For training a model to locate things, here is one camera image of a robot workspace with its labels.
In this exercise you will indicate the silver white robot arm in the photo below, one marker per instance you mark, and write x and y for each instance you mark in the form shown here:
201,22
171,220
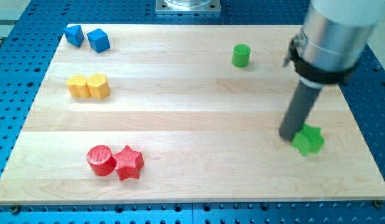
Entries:
334,34

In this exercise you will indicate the red star block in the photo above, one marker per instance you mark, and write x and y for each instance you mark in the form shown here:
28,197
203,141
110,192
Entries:
128,163

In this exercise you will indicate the green star block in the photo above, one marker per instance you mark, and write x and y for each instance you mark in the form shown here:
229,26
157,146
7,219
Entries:
308,140

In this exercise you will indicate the light wooden board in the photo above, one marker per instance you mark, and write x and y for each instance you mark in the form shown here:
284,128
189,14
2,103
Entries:
207,130

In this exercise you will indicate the green cylinder block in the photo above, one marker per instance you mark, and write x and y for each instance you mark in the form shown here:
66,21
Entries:
240,57

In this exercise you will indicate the yellow hexagon block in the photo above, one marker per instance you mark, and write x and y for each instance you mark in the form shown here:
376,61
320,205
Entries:
98,85

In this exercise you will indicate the red cylinder block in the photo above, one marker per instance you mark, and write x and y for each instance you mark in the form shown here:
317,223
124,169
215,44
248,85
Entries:
101,160

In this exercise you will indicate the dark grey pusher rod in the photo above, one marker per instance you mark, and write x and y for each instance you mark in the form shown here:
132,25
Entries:
304,97

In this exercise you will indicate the blue cube block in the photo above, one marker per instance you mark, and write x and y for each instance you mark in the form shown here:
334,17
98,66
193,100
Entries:
98,40

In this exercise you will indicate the yellow heart block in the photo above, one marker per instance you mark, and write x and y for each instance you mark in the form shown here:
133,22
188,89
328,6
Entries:
77,86

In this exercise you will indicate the blue triangular block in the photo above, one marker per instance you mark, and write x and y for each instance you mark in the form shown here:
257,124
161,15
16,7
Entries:
74,35

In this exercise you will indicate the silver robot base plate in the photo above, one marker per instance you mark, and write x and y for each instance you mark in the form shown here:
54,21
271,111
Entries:
168,6

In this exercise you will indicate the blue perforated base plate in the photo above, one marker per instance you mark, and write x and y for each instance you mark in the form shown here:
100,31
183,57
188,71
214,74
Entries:
35,32

